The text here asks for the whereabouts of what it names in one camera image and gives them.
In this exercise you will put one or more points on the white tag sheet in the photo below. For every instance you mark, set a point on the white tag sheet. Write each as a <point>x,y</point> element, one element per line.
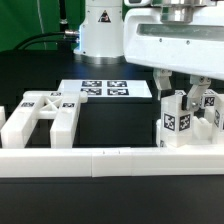
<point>107,88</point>

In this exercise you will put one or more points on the white obstacle fence bar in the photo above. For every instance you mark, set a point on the white obstacle fence bar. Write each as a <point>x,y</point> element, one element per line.
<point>105,162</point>

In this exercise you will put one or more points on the small white tagged block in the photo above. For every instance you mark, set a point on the small white tagged block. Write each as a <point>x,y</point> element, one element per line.
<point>176,123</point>

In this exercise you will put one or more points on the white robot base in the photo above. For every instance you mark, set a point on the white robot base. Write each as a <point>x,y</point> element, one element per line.
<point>101,33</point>

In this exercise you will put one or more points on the white chair seat part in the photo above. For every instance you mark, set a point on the white chair seat part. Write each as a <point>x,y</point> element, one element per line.
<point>202,132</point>

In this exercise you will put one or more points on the white chair back frame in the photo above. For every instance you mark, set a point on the white chair back frame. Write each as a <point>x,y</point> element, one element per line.
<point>62,108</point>

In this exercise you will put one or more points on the white side block left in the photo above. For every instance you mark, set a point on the white side block left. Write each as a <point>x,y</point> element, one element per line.
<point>2,116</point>

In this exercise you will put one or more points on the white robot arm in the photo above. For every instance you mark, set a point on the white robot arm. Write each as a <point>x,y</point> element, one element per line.
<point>174,11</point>

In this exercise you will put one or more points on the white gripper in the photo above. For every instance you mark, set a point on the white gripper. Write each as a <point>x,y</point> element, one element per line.
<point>195,48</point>

